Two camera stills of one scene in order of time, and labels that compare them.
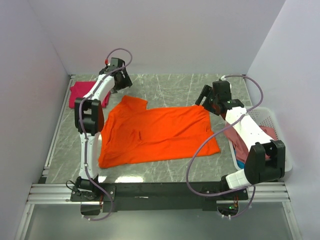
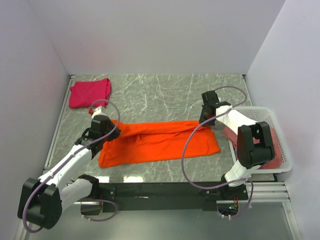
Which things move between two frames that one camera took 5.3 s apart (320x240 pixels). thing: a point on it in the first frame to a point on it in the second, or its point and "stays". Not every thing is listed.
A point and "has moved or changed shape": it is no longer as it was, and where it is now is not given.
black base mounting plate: x=157 y=197 stays
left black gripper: x=126 y=81 to x=114 y=135
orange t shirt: x=132 y=134 has moved or changed shape
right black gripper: x=207 y=92 to x=202 y=120
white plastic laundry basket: x=263 y=116 stays
